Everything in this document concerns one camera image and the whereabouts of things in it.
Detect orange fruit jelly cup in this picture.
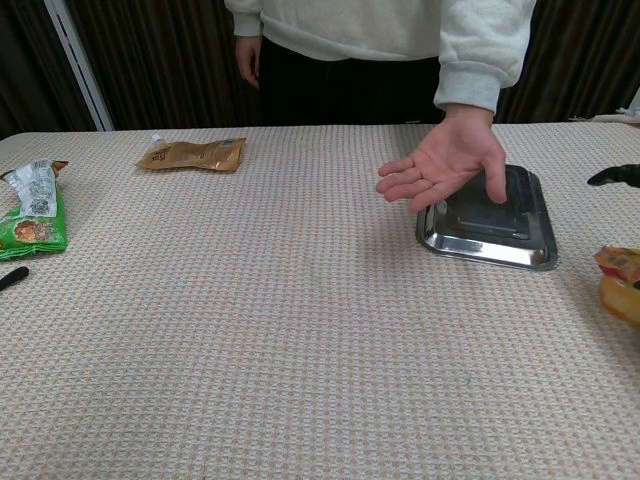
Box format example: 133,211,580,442
593,244,640,328

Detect square stainless steel tray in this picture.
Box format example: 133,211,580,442
415,163,560,273

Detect green snack bag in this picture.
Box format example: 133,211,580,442
0,158,70,262

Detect person's right sleeved forearm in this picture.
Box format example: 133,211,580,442
223,0,263,39

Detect black trousers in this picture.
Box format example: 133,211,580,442
257,37,448,127

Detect brown spouted pouch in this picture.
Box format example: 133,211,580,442
136,132,248,174

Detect person's left sleeved forearm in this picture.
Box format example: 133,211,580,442
432,0,538,113

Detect person's right hand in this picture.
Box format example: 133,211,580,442
235,35,262,90

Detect person in grey sweatshirt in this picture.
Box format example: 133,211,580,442
0,0,640,142

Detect person's left hand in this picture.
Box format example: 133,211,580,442
375,110,509,215

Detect beige checked tablecloth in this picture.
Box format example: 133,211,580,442
0,122,640,480

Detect white sweater torso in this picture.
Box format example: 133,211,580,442
249,0,459,63

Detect white metal frame post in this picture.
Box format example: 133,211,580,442
43,0,115,133

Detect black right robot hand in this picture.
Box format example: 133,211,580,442
586,162,640,293

